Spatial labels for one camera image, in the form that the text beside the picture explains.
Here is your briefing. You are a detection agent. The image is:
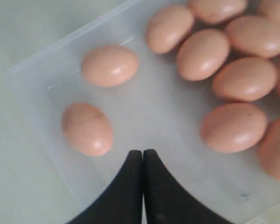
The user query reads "brown egg lone front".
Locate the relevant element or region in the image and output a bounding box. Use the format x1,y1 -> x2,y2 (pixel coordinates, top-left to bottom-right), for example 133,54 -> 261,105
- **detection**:
61,102 -> 114,156

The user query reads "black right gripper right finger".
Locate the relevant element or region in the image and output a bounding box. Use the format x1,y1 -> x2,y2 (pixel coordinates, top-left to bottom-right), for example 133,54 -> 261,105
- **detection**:
143,149 -> 230,224

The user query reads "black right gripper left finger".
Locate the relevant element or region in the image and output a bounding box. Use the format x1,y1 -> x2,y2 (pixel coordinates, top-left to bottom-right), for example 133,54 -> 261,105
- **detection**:
69,150 -> 142,224

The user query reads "clear plastic tray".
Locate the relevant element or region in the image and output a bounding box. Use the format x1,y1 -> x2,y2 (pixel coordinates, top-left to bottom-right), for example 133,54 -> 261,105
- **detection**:
9,0 -> 280,223

